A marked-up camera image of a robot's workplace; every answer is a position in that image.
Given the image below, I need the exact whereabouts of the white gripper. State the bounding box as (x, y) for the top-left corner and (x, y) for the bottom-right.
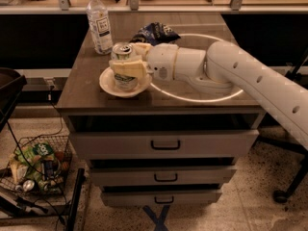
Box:
(109, 42), (178, 81)

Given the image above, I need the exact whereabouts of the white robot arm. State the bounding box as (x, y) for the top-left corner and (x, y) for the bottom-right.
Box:
(110, 40), (308, 148)

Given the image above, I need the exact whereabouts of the silver can in basket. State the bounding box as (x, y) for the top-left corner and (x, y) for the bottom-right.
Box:
(22, 180), (35, 192)

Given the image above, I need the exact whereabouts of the crumpled blue chip bag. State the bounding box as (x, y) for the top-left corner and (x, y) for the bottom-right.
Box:
(131, 22), (180, 46)

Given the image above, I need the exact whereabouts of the clear plastic water bottle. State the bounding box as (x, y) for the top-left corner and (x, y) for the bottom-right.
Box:
(86, 0), (114, 55)

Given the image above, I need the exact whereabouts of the grey drawer cabinet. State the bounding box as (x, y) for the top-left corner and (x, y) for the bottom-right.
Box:
(56, 13), (268, 208)

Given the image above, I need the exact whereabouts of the top grey drawer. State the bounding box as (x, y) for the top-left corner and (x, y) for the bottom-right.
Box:
(69, 130), (259, 160)

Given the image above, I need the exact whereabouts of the grey drawer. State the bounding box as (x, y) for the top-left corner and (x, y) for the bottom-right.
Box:
(69, 130), (259, 160)
(101, 190), (222, 207)
(90, 166), (236, 187)

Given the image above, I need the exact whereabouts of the black bin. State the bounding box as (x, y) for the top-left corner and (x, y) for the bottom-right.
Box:
(0, 67), (27, 131)

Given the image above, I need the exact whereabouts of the middle grey drawer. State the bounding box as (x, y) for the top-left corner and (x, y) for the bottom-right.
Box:
(90, 166), (236, 187)

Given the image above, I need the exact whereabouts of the bottom grey drawer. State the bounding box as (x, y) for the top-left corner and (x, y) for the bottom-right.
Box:
(101, 190), (222, 207)

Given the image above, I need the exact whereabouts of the green snack bag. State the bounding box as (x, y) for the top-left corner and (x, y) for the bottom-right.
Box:
(14, 141), (55, 182)

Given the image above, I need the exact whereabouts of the blue tape cross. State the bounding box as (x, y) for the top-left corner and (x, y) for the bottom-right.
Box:
(142, 205), (169, 231)

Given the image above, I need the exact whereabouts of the black stand leg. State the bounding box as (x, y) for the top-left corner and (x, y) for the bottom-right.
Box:
(65, 168), (86, 231)

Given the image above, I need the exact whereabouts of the black office chair base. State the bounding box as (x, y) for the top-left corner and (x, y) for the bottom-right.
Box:
(257, 48), (308, 204)

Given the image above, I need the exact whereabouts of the black cable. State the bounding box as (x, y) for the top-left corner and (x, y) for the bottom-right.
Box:
(0, 85), (68, 226)

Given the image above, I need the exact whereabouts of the wire basket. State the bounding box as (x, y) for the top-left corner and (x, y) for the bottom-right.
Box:
(0, 136), (72, 195)

